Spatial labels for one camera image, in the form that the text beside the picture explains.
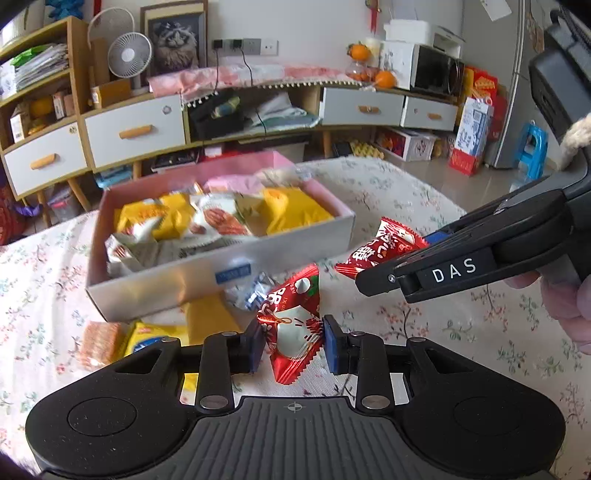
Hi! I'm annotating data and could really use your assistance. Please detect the silver pink-lined cardboard box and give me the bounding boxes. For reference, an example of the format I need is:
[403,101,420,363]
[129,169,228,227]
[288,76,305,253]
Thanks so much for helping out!
[85,150,356,323]

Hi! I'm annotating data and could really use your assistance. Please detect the grey refrigerator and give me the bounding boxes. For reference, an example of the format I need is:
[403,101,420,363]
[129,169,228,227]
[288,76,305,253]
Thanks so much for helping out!
[482,0,591,171]

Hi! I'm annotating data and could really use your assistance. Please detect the white microwave oven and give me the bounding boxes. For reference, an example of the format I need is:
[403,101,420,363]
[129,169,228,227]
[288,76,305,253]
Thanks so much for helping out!
[410,44,466,99]

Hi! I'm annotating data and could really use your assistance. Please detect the white nut snack packet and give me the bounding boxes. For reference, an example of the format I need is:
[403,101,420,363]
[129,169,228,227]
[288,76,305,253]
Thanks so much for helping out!
[189,194,256,239]

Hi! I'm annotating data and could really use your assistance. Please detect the white red-print box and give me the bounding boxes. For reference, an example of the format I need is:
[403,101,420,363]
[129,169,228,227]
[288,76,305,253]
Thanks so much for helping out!
[372,127,437,162]

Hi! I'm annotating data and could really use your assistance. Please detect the white foam box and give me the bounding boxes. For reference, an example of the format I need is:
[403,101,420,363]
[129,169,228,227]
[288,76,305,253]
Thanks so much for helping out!
[383,18,435,44]

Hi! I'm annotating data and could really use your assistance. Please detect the red gift boxes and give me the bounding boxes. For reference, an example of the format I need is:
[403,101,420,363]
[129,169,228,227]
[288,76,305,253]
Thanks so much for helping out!
[462,67,499,100]

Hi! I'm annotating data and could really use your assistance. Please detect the wooden tv stand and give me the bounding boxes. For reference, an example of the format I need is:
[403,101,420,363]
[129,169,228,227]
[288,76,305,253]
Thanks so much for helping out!
[182,80,462,160]

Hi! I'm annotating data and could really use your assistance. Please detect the stack of papers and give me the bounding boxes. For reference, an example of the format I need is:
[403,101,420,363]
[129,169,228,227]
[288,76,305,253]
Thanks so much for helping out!
[9,44,70,90]

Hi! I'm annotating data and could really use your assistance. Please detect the red white-picture snack packet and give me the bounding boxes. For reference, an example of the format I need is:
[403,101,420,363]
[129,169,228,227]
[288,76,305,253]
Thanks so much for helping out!
[256,264,326,386]

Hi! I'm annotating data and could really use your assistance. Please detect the red hanging ornament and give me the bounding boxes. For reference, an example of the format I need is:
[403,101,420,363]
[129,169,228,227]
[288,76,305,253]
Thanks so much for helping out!
[365,0,384,33]

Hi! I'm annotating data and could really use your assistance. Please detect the narrow white stand drawer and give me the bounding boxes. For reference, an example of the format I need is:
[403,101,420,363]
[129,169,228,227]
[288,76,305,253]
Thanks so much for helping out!
[401,96,459,132]

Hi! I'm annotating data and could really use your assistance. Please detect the gold foil snack packet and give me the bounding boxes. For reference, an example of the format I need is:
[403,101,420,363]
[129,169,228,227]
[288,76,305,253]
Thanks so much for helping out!
[179,295,243,347]

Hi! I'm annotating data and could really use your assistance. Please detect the white shelf cabinet drawer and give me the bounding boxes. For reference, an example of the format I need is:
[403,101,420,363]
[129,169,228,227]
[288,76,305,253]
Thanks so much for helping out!
[2,121,89,197]

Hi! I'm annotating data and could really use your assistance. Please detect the clear bag of small oranges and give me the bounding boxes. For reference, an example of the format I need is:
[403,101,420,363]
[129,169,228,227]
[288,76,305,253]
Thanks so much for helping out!
[346,61,377,84]

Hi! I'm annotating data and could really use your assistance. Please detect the white printed carton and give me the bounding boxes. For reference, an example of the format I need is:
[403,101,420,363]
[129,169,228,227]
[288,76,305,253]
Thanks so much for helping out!
[381,39,416,90]

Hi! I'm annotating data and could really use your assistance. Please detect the red gift bag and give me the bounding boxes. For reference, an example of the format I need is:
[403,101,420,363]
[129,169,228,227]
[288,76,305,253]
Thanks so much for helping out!
[0,182,28,245]

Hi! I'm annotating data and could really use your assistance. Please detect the white black-print snack packet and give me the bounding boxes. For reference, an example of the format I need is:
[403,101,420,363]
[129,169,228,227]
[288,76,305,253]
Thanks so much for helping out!
[105,226,218,278]

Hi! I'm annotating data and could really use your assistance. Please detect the blue plastic storage box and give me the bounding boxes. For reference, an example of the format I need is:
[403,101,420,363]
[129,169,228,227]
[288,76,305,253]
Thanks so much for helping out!
[95,166,134,190]

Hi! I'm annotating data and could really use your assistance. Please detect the blue plastic stool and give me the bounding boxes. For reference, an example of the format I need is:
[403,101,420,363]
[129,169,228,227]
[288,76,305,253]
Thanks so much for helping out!
[510,121,550,192]

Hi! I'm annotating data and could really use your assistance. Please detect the silver blue snack packet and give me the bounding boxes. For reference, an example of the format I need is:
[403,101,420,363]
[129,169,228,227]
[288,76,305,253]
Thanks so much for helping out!
[225,272,278,311]

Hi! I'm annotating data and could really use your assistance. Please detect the wooden side cabinet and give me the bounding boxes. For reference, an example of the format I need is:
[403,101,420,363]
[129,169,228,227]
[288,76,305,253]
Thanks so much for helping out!
[79,91,189,181]

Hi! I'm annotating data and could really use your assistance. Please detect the red large-character snack packet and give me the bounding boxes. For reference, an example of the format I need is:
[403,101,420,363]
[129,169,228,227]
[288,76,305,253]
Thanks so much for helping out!
[335,217,430,280]

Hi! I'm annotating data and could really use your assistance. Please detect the orange wafer snack packet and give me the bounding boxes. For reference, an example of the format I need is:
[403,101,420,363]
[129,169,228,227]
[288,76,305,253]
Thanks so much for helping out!
[78,320,130,371]

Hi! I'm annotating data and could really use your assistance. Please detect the wide white stand drawer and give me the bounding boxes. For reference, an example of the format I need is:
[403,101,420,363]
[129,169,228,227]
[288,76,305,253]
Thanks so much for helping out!
[320,87,408,126]

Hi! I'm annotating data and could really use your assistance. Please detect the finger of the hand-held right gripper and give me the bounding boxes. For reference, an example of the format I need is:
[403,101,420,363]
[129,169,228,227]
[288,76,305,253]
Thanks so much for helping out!
[355,230,498,297]
[424,184,571,247]

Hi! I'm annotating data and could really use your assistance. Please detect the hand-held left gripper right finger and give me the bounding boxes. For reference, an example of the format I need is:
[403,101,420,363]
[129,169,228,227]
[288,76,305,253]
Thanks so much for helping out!
[323,315,481,414]

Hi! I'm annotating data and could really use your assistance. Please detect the blue white carton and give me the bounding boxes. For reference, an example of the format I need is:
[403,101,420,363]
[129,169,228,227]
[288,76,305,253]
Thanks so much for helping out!
[449,97,496,177]

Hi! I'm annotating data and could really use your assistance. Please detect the black storage box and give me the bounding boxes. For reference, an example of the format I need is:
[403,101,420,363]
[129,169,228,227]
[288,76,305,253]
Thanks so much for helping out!
[187,90,246,141]

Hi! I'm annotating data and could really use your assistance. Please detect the white side cabinet drawer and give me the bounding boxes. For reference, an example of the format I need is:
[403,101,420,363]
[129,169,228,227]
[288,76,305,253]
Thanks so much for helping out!
[84,95,186,169]

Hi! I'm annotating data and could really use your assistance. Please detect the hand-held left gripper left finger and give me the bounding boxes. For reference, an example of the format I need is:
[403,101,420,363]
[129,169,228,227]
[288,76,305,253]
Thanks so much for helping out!
[113,316,267,415]

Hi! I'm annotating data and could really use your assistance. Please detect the black flat electronic device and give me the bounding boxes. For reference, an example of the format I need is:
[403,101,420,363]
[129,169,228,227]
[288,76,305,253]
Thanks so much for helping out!
[150,152,204,174]

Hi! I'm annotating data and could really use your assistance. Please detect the yellow orange-print snack packet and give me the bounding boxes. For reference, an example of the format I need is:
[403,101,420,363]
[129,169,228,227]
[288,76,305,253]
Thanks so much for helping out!
[115,194,195,241]

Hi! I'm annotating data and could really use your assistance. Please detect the framed cat picture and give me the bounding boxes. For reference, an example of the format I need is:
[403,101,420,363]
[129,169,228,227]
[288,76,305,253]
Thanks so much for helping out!
[140,1,209,79]

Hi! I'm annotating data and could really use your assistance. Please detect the person's right hand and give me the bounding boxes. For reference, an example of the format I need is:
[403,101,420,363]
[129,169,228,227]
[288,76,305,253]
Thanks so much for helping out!
[503,271,591,355]

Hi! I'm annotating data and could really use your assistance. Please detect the white paper tag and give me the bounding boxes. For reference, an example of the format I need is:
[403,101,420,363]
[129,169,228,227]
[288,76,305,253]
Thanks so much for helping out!
[480,0,512,21]

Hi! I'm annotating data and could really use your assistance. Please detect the pile of folded papers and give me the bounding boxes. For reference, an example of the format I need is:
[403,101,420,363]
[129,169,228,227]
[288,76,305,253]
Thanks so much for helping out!
[242,92,321,134]

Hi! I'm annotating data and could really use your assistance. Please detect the pink lace cloth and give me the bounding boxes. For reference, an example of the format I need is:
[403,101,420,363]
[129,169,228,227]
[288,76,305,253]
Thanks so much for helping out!
[148,62,384,100]

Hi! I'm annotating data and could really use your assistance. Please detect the green yellow cloth bundle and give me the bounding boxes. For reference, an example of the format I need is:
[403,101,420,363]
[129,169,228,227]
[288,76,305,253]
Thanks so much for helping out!
[210,95,241,118]

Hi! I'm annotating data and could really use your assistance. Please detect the white desk fan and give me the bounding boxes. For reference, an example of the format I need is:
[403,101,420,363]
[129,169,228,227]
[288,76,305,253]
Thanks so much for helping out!
[88,7,154,95]

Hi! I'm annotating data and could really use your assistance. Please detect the wooden shelf cabinet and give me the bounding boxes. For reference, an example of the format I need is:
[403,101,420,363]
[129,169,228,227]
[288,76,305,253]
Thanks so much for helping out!
[0,16,93,227]

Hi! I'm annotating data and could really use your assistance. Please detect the yellow egg tray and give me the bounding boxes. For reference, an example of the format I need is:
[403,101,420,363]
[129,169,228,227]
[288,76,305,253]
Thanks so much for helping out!
[348,138,385,160]

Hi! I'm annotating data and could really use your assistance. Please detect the blue plush toy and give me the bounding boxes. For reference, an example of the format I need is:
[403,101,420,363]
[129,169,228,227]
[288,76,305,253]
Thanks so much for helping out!
[44,0,84,19]

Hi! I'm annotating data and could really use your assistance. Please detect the yellow blue-label snack packet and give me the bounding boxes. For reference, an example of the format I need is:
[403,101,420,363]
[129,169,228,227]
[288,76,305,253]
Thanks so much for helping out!
[121,322,191,358]

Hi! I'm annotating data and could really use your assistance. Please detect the pink snack packet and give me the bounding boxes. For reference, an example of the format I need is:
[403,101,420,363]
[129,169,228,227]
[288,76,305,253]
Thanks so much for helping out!
[203,175,264,195]

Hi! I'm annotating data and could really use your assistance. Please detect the small cardboard box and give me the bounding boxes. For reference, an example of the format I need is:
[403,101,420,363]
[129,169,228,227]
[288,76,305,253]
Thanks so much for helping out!
[91,78,132,109]

